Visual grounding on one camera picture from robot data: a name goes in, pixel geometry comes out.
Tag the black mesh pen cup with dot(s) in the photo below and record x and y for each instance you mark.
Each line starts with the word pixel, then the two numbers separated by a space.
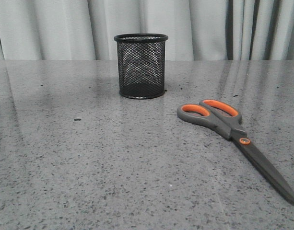
pixel 141 65

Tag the grey curtain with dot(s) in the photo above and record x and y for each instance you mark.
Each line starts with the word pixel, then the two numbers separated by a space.
pixel 196 29

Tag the grey orange handled scissors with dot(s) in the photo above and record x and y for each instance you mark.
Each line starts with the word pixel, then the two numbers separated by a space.
pixel 225 120

